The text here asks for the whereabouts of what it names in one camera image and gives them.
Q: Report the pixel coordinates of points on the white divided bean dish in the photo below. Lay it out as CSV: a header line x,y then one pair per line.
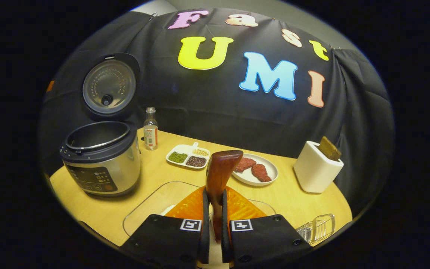
x,y
187,155

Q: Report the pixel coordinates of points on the red meat piece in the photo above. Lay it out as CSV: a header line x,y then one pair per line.
x,y
244,164
261,173

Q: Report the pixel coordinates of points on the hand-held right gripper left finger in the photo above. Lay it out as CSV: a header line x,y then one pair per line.
x,y
204,224

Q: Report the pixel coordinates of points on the black backdrop cloth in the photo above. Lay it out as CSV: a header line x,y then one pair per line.
x,y
207,108

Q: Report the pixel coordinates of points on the brown wooden spoon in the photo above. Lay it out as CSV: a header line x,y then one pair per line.
x,y
220,172

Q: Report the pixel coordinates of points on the white round plate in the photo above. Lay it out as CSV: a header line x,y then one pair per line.
x,y
246,179

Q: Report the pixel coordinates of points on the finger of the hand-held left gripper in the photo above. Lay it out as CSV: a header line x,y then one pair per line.
x,y
50,86

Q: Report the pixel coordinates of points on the white square container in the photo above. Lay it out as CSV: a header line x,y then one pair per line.
x,y
314,172

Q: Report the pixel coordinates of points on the grey rice cooker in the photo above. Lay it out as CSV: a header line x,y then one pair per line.
x,y
103,164

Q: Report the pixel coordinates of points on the clear rice container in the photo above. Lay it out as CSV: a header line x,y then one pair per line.
x,y
155,203

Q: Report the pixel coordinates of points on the small clear glass bottle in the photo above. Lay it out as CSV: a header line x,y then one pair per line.
x,y
150,130

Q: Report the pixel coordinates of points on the clear chopstick holder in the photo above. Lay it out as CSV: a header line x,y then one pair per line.
x,y
317,228

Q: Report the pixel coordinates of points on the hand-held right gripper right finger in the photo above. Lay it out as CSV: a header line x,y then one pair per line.
x,y
225,224

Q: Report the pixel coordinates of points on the brown block in white container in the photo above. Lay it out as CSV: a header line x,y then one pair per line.
x,y
329,149

